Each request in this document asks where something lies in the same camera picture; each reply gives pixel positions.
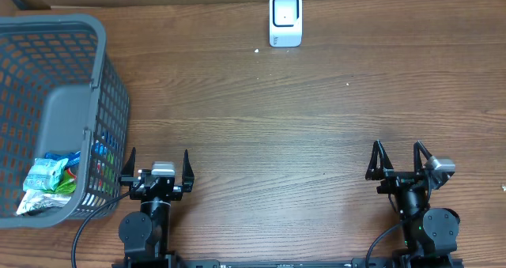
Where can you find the teal white snack packet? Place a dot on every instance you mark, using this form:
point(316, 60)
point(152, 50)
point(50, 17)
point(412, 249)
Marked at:
point(44, 175)

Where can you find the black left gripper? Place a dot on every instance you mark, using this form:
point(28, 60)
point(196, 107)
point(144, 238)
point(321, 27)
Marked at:
point(186, 179)

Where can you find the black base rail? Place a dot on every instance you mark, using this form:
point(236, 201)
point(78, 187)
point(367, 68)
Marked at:
point(350, 263)

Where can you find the white conditioner tube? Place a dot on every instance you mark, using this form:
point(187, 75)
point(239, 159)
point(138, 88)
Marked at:
point(34, 201)

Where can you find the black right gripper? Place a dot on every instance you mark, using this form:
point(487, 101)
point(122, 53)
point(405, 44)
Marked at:
point(394, 179)

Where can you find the white barcode scanner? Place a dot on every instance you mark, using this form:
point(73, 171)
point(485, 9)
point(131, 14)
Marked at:
point(285, 23)

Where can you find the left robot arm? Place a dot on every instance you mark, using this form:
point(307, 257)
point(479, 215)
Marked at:
point(145, 232)

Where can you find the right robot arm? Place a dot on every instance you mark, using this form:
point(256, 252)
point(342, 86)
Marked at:
point(430, 234)

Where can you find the grey plastic mesh basket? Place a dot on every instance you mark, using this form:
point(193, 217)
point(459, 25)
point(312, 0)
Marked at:
point(60, 94)

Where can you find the green clear snack bag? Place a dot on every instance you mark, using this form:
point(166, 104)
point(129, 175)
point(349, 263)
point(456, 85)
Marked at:
point(67, 184)

